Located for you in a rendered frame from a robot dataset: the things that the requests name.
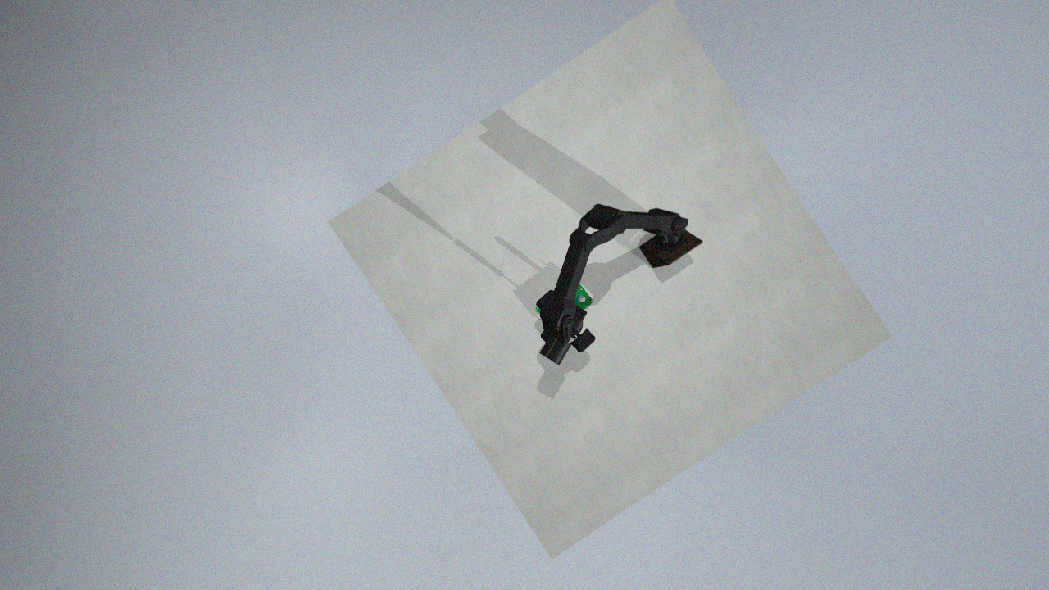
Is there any green circuit board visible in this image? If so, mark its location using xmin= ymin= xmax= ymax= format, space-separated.
xmin=536 ymin=285 xmax=593 ymax=314

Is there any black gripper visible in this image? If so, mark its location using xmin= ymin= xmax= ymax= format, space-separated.
xmin=536 ymin=290 xmax=595 ymax=352

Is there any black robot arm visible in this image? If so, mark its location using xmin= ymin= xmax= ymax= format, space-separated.
xmin=540 ymin=204 xmax=688 ymax=365

